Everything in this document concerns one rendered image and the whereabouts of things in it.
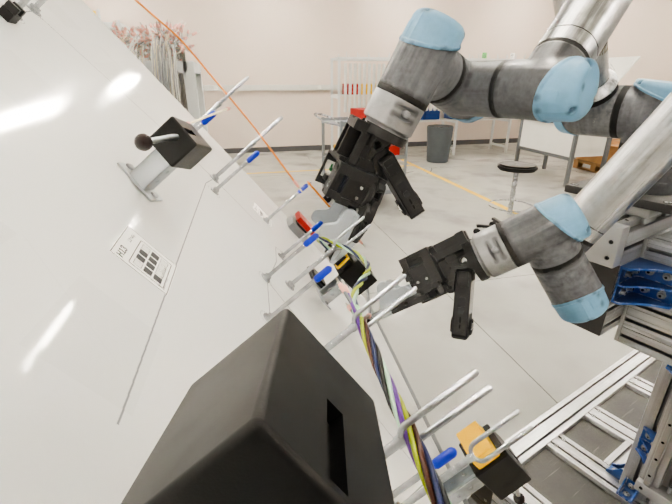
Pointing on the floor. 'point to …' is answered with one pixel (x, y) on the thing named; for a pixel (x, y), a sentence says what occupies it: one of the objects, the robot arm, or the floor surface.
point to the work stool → (511, 186)
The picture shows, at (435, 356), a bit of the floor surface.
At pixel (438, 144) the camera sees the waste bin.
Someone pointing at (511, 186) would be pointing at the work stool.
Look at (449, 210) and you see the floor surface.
